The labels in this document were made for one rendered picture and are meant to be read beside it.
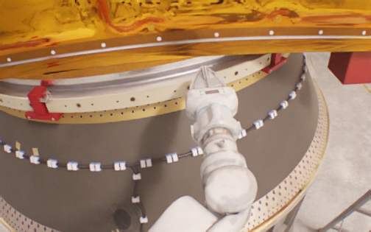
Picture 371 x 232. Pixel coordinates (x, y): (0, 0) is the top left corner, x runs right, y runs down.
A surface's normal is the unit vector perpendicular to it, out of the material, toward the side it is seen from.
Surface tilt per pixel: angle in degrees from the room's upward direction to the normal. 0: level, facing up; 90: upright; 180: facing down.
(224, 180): 3
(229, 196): 8
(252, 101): 62
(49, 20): 97
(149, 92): 90
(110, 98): 90
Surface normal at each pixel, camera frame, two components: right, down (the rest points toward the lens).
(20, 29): 0.10, 0.59
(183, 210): 0.05, -0.84
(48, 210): -0.23, 0.19
